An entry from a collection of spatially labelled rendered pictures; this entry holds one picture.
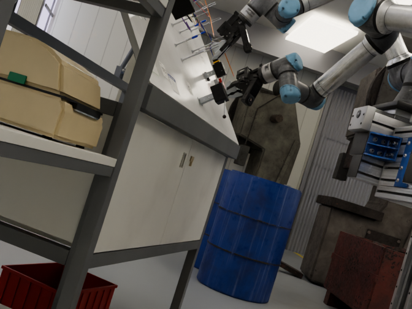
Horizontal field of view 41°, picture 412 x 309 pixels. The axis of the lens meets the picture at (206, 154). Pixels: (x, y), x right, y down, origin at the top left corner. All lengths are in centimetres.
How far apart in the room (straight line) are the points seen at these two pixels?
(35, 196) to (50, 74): 46
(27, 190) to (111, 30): 552
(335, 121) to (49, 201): 734
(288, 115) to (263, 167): 77
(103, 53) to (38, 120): 578
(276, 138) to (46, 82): 629
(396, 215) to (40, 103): 480
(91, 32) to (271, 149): 274
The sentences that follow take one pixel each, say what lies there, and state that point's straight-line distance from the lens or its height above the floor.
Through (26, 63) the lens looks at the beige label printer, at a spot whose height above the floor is 79.
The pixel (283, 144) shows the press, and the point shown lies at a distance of 736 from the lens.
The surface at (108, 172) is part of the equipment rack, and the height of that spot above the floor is 62.
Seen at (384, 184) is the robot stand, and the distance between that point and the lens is 207.
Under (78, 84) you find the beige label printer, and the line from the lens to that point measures 120.
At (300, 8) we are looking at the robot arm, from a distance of 216.
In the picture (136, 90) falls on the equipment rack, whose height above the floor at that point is 83.
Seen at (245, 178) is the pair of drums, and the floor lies 75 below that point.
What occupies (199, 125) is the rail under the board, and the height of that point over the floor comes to 84.
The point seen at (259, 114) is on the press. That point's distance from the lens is 724.
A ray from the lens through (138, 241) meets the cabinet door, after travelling 177.
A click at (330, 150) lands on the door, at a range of 854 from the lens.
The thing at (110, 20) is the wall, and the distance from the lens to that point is 698.
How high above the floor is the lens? 69
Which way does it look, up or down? 2 degrees up
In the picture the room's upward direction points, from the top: 18 degrees clockwise
